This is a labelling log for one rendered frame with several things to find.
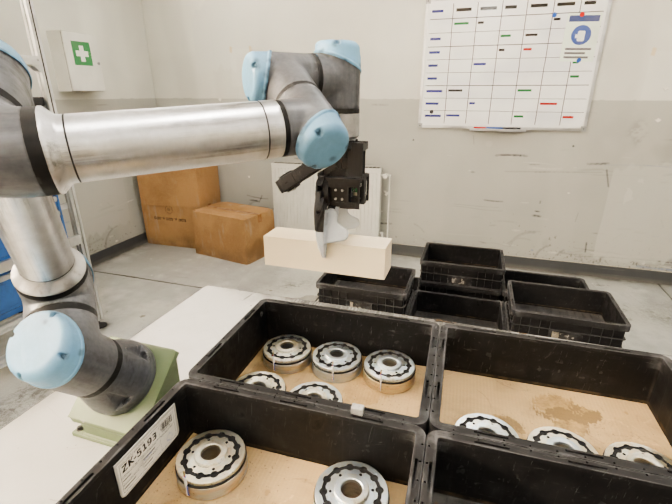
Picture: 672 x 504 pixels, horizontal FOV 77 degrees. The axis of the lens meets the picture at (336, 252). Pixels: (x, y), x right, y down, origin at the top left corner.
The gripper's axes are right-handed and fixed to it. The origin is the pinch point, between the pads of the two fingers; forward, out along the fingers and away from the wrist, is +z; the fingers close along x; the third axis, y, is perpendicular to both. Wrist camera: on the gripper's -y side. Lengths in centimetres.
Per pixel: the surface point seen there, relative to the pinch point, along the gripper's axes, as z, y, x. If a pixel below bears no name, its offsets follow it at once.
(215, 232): 85, -180, 224
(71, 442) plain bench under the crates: 40, -47, -25
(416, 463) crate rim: 17.8, 22.5, -29.1
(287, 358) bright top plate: 23.3, -6.5, -6.0
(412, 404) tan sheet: 26.4, 19.4, -7.9
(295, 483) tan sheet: 26.5, 5.5, -30.2
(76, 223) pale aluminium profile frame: 42, -185, 99
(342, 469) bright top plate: 23.5, 12.1, -28.2
